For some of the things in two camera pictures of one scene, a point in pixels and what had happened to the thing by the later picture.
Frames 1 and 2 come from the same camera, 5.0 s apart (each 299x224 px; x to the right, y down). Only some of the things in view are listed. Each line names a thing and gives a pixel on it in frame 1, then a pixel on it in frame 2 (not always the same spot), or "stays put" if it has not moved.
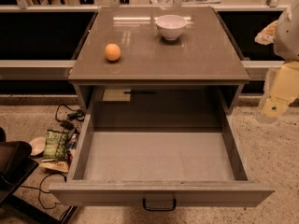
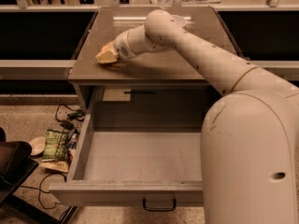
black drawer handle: (158, 209) stays put
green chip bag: (55, 145) stays put
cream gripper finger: (271, 109) → (107, 56)
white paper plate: (37, 144) stays put
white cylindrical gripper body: (288, 36) → (121, 49)
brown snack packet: (58, 165) stays put
